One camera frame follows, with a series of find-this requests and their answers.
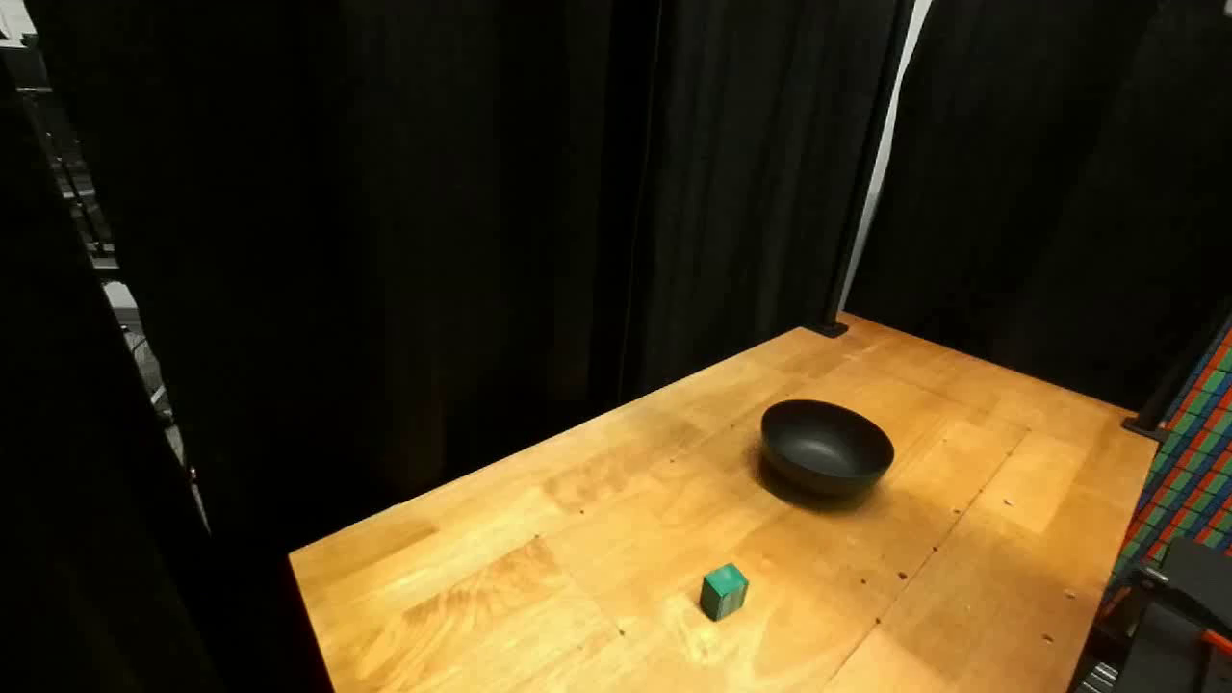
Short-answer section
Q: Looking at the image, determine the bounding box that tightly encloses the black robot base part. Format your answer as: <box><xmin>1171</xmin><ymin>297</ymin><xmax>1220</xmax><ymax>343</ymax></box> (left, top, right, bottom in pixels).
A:
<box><xmin>1068</xmin><ymin>535</ymin><xmax>1232</xmax><ymax>693</ymax></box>

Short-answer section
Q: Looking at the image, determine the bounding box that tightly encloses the green cube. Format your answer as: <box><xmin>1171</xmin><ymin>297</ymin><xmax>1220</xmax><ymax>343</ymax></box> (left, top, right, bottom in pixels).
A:
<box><xmin>696</xmin><ymin>558</ymin><xmax>754</xmax><ymax>622</ymax></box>

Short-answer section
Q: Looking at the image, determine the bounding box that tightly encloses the white pole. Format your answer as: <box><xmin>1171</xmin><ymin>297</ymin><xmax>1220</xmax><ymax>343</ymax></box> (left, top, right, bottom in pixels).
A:
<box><xmin>832</xmin><ymin>0</ymin><xmax>939</xmax><ymax>324</ymax></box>

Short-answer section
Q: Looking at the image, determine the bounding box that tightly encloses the black bowl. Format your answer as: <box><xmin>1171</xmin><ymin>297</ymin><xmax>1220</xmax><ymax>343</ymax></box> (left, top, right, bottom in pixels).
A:
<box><xmin>759</xmin><ymin>395</ymin><xmax>896</xmax><ymax>499</ymax></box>

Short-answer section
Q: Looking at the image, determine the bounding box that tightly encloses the colourful checkered board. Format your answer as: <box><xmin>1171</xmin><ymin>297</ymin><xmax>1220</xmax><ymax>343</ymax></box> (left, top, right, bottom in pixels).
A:
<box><xmin>1105</xmin><ymin>318</ymin><xmax>1232</xmax><ymax>595</ymax></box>

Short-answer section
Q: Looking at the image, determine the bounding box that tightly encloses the black table clamp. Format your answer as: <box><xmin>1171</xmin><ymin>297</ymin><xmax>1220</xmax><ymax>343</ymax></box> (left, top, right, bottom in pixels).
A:
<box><xmin>805</xmin><ymin>306</ymin><xmax>855</xmax><ymax>343</ymax></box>
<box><xmin>1119</xmin><ymin>405</ymin><xmax>1173</xmax><ymax>445</ymax></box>

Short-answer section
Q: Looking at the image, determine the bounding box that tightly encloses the black curtain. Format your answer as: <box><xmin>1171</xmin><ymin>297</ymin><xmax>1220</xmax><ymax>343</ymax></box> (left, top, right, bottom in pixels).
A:
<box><xmin>0</xmin><ymin>0</ymin><xmax>1232</xmax><ymax>693</ymax></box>

